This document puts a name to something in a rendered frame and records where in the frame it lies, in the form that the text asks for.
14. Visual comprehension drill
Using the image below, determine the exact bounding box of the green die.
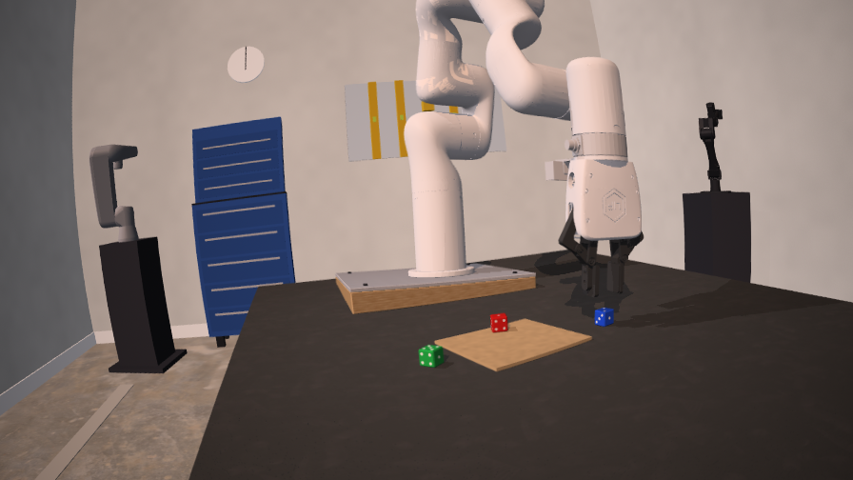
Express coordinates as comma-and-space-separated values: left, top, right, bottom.
419, 345, 444, 368

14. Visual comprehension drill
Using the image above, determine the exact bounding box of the blue die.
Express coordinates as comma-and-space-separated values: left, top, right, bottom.
595, 308, 614, 327

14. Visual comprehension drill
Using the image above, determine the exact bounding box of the tan square mat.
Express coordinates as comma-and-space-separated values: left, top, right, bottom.
435, 319, 592, 371

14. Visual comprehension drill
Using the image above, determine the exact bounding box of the red die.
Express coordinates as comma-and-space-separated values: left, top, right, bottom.
490, 313, 508, 332

